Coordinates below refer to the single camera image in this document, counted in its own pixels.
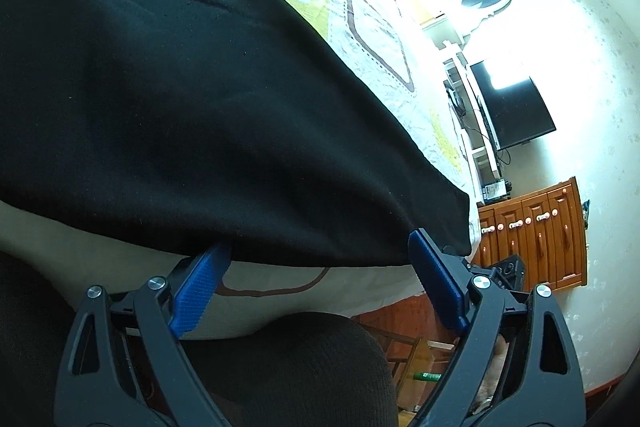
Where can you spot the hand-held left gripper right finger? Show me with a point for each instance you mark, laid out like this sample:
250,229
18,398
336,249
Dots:
435,277

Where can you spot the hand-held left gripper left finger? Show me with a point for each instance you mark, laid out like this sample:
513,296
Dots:
197,287

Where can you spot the black pants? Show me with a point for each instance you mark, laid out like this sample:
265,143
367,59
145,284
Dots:
175,107

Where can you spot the orange wooden drawer cabinet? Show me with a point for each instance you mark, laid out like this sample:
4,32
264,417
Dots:
545,237

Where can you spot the small black device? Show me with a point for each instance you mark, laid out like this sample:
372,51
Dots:
494,192

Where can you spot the wooden stool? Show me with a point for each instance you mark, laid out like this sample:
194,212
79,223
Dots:
405,357

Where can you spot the green bottle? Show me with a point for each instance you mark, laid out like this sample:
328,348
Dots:
427,376

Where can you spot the person's dark clothed leg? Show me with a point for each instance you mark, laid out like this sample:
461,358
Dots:
300,372

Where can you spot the white television stand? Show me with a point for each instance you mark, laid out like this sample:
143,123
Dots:
472,132

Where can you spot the black flat television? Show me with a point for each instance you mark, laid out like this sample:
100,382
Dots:
515,107

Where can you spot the wooden bed frame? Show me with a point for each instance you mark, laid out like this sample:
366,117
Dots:
400,312

